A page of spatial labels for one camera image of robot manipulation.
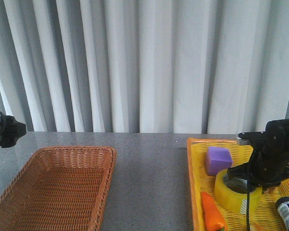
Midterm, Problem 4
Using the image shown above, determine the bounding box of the white pleated curtain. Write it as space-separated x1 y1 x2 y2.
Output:
0 0 289 134

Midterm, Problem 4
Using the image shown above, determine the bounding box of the yellow packing tape roll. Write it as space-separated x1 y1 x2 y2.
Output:
213 169 263 215

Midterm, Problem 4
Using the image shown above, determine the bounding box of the yellow toy food piece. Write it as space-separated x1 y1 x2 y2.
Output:
250 223 264 231

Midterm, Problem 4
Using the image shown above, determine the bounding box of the blue white labelled bottle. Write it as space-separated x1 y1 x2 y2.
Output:
276 197 289 231

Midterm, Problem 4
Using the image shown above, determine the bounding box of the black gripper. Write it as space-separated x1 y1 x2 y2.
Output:
0 115 26 148
227 119 289 188

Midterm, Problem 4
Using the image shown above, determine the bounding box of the brown wicker basket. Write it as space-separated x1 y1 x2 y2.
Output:
0 146 117 231

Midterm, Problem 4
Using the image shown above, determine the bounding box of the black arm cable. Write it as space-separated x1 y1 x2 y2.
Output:
245 163 252 231

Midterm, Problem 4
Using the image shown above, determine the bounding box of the yellow orange plastic basket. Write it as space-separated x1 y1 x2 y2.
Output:
186 137 289 231

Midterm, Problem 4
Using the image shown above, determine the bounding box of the orange toy carrot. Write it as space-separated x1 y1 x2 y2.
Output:
200 192 227 231

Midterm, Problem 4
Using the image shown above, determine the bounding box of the purple foam cube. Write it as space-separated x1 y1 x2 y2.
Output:
205 146 233 176

